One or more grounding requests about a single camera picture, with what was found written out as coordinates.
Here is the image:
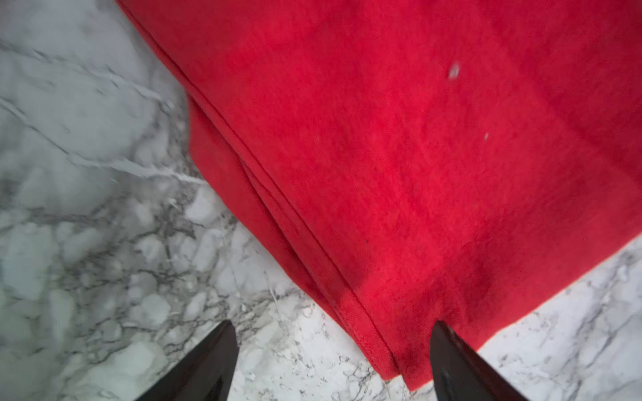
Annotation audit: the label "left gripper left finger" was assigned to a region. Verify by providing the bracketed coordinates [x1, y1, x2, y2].
[138, 320, 239, 401]

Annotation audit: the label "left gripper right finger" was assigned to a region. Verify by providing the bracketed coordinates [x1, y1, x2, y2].
[430, 321, 526, 401]

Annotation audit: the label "red long pants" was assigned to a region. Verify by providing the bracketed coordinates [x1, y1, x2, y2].
[120, 1, 641, 390]

